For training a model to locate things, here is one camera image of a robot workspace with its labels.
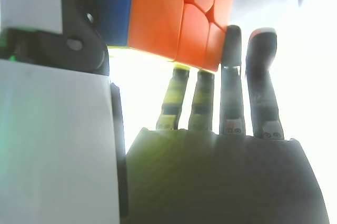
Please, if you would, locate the colourful puzzle cube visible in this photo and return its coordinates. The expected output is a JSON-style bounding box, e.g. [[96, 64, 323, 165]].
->
[[89, 0, 239, 73]]

